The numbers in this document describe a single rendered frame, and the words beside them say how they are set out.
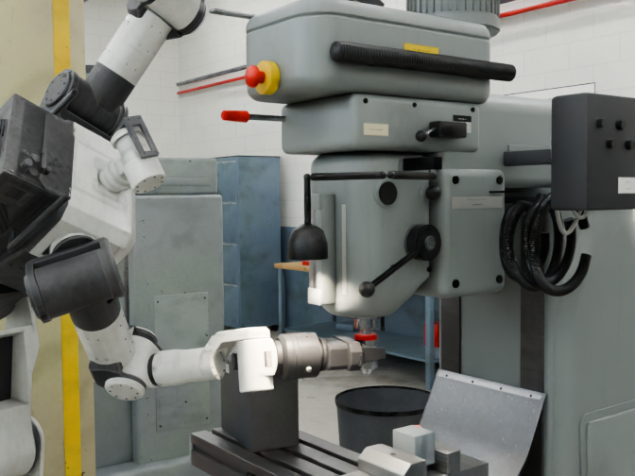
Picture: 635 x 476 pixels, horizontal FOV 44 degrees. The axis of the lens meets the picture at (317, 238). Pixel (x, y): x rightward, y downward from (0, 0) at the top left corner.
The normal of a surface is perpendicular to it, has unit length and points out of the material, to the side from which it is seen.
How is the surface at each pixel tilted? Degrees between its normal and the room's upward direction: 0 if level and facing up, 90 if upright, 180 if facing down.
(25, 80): 90
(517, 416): 63
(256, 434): 90
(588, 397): 89
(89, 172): 59
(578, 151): 90
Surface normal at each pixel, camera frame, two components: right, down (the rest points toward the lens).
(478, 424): -0.72, -0.42
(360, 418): -0.55, 0.11
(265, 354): 0.31, -0.22
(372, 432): -0.36, 0.11
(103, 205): 0.73, -0.50
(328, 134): -0.80, 0.04
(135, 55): 0.55, 0.36
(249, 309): 0.60, 0.04
